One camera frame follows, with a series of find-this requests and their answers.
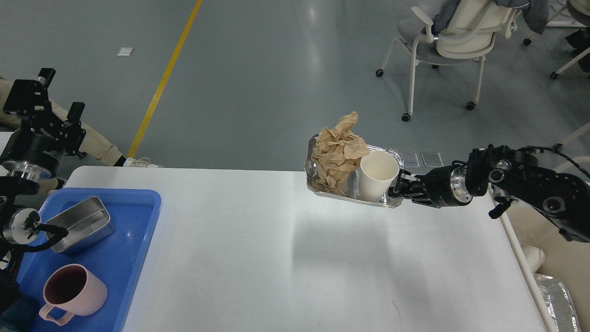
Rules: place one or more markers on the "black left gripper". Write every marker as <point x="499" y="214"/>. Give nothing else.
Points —
<point x="36" y="150"/>

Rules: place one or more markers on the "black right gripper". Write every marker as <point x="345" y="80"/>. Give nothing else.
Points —
<point x="441" y="187"/>

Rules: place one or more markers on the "aluminium foil container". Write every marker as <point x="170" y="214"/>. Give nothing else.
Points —
<point x="350" y="188"/>

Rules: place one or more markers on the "white paper cup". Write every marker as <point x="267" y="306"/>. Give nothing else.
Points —
<point x="378" y="170"/>

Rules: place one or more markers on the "brown paper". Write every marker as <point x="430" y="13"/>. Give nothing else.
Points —
<point x="337" y="154"/>

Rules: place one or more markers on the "stainless steel rectangular tray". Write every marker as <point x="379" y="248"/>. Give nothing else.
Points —
<point x="88" y="222"/>

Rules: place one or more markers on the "pink plastic mug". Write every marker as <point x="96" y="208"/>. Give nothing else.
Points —
<point x="72" y="290"/>

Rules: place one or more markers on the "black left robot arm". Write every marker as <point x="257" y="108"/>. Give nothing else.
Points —
<point x="22" y="231"/>

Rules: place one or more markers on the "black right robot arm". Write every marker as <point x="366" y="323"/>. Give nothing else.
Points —
<point x="561" y="198"/>

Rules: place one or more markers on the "floor outlet plate right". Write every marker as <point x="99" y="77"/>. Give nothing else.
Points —
<point x="432" y="159"/>

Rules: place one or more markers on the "person in beige trousers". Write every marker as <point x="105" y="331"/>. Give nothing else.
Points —
<point x="93" y="143"/>

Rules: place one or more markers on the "white floor marker tile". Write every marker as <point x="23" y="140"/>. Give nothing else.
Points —
<point x="125" y="51"/>

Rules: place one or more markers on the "white sneaker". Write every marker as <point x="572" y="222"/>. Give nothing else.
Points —
<point x="141" y="163"/>

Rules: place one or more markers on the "white office chair grey seat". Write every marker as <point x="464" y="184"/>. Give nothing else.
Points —
<point x="466" y="32"/>

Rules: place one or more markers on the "blue plastic tray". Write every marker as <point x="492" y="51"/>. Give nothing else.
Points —
<point x="116" y="260"/>

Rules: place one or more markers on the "beige plastic bin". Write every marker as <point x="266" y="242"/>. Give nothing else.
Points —
<point x="563" y="260"/>

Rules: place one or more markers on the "foil piece in bin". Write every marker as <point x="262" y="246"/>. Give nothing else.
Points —
<point x="559" y="303"/>

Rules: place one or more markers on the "grey jacket on chair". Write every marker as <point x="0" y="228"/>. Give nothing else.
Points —
<point x="535" y="13"/>

